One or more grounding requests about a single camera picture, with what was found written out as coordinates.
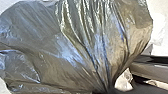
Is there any grey plastic bag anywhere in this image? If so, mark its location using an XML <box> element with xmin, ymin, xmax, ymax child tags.
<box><xmin>0</xmin><ymin>0</ymin><xmax>154</xmax><ymax>94</ymax></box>

